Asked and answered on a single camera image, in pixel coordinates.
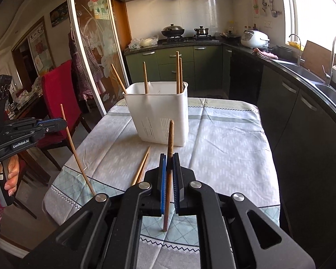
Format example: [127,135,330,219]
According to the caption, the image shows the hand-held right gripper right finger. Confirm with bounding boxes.
[172,154,315,269]

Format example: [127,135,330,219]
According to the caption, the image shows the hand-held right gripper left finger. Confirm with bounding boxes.
[22,154,168,269]

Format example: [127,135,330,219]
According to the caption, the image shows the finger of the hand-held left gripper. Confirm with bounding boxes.
[6,118,68,132]
[34,126,68,141]

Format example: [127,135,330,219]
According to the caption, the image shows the reddish brown chopstick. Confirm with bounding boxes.
[162,120,174,232]
[131,146,151,186]
[60,104,96,196]
[136,153,150,184]

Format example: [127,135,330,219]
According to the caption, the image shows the white plastic utensil holder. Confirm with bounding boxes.
[123,81,189,147]

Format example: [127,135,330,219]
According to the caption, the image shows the light bamboo chopstick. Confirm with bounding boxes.
[111,63,128,94]
[143,62,149,94]

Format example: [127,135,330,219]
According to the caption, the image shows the hanging kitchen utensils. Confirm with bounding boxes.
[252,0,282,19]

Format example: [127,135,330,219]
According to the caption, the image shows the person's left hand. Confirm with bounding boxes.
[0,155,20,197]

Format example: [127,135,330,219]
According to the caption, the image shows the cluttered dining table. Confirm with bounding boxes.
[6,76,49,121]

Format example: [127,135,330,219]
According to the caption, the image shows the red upholstered wooden chair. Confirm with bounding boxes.
[35,60,91,171]

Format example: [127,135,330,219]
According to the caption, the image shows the red checkered apron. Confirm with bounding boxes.
[68,31,107,101]

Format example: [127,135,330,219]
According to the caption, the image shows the pale green patterned tablecloth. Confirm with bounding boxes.
[42,98,280,269]

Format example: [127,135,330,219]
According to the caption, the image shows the floral glass sliding door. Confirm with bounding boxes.
[66,0,129,118]

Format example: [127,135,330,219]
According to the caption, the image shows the white plastic bags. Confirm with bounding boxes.
[128,35,159,51]

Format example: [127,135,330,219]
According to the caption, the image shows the green lower kitchen cabinets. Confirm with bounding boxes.
[125,45,336,230]

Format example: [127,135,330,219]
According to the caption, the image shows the black gas stove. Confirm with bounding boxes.
[158,35,220,45]

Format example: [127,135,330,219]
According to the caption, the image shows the black wok with lid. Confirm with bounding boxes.
[161,24,185,38]

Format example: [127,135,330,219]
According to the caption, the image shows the black frying pan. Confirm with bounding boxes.
[220,30,241,40]

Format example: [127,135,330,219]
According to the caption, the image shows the pink cloth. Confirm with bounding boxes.
[252,48,279,60]

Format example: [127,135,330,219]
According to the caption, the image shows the black kitchen countertop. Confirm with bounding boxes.
[125,36,336,135]

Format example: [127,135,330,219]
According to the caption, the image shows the white rice cooker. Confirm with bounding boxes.
[241,30,270,49]

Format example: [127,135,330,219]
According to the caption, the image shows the steel kitchen sink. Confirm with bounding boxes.
[274,59,336,110]

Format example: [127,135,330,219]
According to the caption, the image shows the small steel faucet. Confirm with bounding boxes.
[289,34,306,66]

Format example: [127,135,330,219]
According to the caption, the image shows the wooden cutting board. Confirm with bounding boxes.
[301,40,332,72]

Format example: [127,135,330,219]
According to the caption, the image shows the tall steel faucet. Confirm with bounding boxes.
[322,35,336,87]

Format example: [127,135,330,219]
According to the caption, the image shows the kitchen window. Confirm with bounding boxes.
[278,0,336,70]

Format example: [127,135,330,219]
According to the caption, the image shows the framed wall calendar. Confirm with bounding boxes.
[26,28,55,76]

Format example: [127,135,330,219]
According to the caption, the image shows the dark wall poster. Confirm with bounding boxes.
[50,1,73,28]

